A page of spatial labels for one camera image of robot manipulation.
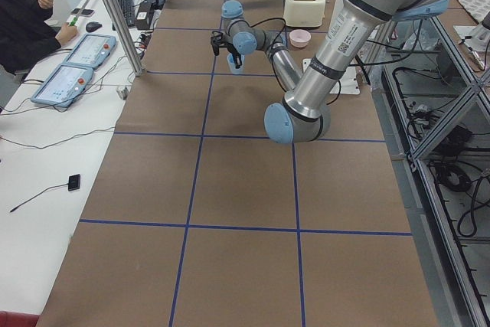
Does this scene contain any upper teach pendant tablet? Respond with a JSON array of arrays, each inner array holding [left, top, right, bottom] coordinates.
[[64, 33, 116, 70]]

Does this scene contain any person's hand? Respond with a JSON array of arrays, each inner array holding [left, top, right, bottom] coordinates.
[[55, 23, 78, 46]]

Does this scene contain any cream white toaster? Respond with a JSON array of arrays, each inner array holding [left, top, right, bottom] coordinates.
[[283, 0, 326, 28]]

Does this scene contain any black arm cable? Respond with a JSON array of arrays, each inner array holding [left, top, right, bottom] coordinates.
[[247, 17, 341, 106]]

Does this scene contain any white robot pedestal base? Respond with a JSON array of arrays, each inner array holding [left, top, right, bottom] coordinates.
[[302, 57, 361, 96]]

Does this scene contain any lower teach pendant tablet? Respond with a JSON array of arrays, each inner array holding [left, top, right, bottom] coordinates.
[[30, 64, 94, 108]]

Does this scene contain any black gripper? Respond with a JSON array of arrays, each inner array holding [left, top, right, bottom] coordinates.
[[210, 31, 243, 68]]

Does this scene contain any aluminium frame post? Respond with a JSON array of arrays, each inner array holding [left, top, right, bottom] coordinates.
[[103, 0, 143, 77]]

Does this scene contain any seated person in black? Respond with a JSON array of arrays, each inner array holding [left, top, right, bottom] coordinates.
[[1, 0, 63, 74]]

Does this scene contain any light blue cup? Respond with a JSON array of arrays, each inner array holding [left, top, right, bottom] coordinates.
[[227, 54, 245, 75]]

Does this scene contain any small black square device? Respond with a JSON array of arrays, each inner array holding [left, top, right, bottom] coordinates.
[[67, 174, 81, 191]]

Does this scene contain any black keyboard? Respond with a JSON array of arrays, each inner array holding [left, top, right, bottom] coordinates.
[[117, 0, 136, 28]]

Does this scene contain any teach pendant tablet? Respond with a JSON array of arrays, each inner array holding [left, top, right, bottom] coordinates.
[[64, 33, 116, 70], [30, 64, 94, 108]]

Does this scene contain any smartphone on desk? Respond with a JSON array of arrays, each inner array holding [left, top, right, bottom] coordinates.
[[71, 8, 95, 17]]

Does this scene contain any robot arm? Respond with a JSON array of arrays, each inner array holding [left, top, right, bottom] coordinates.
[[211, 0, 449, 144]]

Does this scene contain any pink plastic bowl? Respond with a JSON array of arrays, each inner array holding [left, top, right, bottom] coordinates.
[[289, 29, 312, 48]]

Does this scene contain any black computer mouse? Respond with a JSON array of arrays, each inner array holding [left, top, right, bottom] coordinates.
[[85, 21, 103, 33]]

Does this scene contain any small metal clamp block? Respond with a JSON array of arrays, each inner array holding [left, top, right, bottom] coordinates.
[[116, 86, 129, 100]]

